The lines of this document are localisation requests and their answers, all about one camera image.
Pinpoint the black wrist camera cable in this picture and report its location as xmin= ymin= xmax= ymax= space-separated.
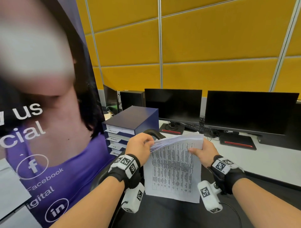
xmin=221 ymin=202 xmax=243 ymax=228

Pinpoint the person's left hand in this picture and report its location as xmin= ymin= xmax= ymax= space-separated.
xmin=126 ymin=133 xmax=155 ymax=168

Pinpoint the person's left forearm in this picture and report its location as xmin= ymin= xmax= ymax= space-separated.
xmin=50 ymin=176 xmax=125 ymax=228

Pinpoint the purple roll-up banner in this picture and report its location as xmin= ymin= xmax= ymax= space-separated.
xmin=0 ymin=0 xmax=116 ymax=228

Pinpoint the white flat panel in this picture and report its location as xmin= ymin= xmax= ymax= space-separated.
xmin=0 ymin=158 xmax=32 ymax=221

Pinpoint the black office chair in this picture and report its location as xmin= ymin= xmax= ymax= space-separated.
xmin=90 ymin=129 xmax=238 ymax=228

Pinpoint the small black monitor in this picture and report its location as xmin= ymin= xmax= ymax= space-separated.
xmin=103 ymin=85 xmax=121 ymax=113

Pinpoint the bundle of black cables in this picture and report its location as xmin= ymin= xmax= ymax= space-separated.
xmin=185 ymin=117 xmax=220 ymax=138

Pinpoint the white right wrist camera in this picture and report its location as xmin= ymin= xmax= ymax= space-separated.
xmin=197 ymin=180 xmax=223 ymax=213

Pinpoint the black desktop computer tower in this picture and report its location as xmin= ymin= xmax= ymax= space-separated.
xmin=120 ymin=90 xmax=146 ymax=111

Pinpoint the stack of printed paper sheets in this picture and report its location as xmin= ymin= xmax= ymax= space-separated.
xmin=143 ymin=132 xmax=205 ymax=204

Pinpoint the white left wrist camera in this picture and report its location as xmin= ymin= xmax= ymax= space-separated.
xmin=121 ymin=182 xmax=145 ymax=214

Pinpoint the black computer monitor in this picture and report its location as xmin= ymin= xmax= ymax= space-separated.
xmin=144 ymin=88 xmax=203 ymax=135
xmin=204 ymin=91 xmax=300 ymax=151

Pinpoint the black right wristband with markers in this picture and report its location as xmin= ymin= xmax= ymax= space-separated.
xmin=208 ymin=155 xmax=245 ymax=195

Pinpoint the navy blue drawer organiser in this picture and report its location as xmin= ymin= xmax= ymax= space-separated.
xmin=102 ymin=106 xmax=159 ymax=156

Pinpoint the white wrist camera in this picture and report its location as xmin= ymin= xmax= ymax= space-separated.
xmin=197 ymin=180 xmax=223 ymax=213
xmin=121 ymin=182 xmax=145 ymax=214

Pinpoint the person's right forearm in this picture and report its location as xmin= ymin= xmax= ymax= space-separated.
xmin=232 ymin=177 xmax=301 ymax=228

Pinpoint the black wristband with markers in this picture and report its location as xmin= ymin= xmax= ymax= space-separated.
xmin=108 ymin=154 xmax=141 ymax=189
xmin=208 ymin=155 xmax=245 ymax=195

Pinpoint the person's right hand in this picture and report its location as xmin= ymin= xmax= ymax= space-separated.
xmin=189 ymin=138 xmax=220 ymax=168

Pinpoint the black left wristband with markers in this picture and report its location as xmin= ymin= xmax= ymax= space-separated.
xmin=108 ymin=154 xmax=141 ymax=189

